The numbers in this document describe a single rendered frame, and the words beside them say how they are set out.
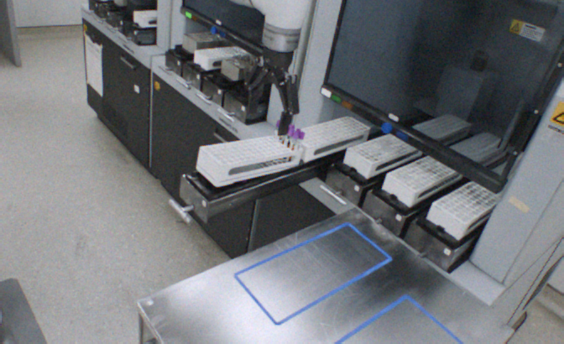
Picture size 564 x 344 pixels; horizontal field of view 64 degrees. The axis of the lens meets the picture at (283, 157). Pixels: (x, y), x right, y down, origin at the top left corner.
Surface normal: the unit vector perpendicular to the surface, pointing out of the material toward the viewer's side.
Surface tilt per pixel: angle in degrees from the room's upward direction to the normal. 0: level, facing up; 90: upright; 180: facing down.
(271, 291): 0
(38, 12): 90
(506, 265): 90
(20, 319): 0
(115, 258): 0
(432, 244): 90
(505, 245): 90
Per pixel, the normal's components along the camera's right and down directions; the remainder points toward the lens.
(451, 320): 0.17, -0.84
